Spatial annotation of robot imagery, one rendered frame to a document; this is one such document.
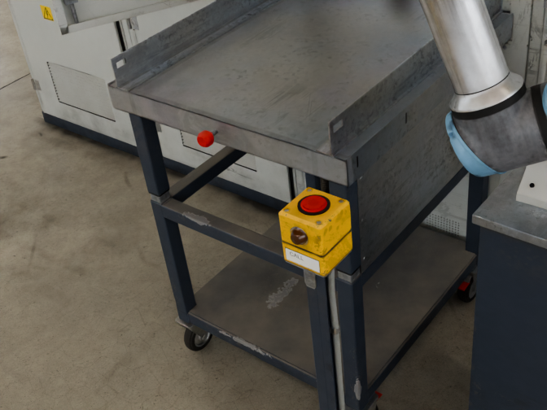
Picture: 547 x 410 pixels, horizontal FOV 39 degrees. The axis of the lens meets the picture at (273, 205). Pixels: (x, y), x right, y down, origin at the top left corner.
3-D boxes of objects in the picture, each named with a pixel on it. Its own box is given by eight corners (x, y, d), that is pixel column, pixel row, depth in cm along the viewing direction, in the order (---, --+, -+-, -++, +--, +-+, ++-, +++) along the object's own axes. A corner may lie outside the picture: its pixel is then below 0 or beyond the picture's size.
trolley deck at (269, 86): (348, 187, 139) (347, 159, 135) (113, 107, 173) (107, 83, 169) (511, 37, 179) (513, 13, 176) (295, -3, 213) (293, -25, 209)
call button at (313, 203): (317, 221, 116) (317, 213, 115) (295, 213, 118) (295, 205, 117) (332, 207, 118) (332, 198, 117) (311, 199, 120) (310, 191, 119)
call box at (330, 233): (324, 280, 119) (320, 227, 113) (282, 262, 123) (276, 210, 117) (353, 250, 123) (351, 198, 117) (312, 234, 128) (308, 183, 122)
